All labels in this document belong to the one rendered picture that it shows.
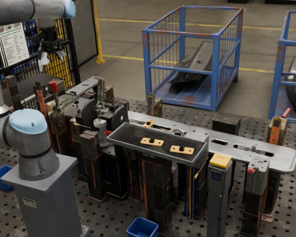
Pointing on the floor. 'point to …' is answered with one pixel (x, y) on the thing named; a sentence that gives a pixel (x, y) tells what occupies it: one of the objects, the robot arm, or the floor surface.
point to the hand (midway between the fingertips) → (51, 66)
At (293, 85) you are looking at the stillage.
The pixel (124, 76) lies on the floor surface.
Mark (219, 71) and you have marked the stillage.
